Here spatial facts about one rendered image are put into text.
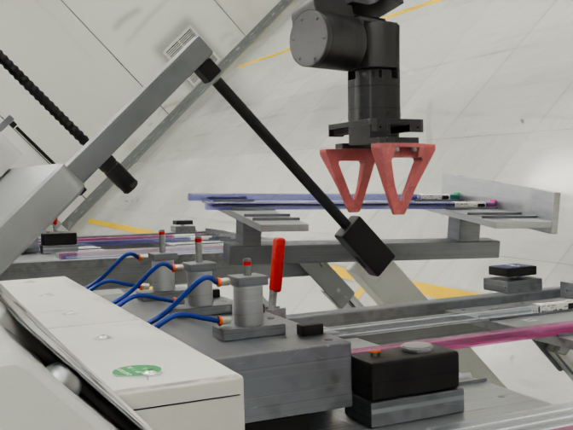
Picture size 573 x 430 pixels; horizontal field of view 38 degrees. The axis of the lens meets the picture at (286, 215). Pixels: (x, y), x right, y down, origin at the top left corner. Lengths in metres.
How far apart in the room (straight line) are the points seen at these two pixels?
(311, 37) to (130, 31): 7.84
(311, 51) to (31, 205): 0.67
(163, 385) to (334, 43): 0.51
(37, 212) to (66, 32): 8.34
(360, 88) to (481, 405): 0.39
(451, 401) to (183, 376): 0.27
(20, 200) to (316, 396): 0.41
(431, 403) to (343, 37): 0.40
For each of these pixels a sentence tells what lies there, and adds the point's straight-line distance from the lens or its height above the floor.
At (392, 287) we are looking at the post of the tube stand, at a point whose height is 0.77.
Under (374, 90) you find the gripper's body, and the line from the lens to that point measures 0.90.
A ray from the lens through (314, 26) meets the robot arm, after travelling 0.86.
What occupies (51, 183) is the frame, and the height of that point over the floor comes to 1.39.
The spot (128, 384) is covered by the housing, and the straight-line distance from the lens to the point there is 0.42.
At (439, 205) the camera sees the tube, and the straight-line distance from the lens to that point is 1.42.
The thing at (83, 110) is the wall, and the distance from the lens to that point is 8.48.
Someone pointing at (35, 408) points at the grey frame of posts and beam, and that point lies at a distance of 0.17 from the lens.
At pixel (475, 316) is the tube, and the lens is 1.01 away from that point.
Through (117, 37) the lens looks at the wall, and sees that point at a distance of 8.64.
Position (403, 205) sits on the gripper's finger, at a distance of 0.88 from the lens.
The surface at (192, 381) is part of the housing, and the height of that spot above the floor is 1.25.
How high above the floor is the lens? 1.41
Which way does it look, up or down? 19 degrees down
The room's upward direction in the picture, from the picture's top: 43 degrees counter-clockwise
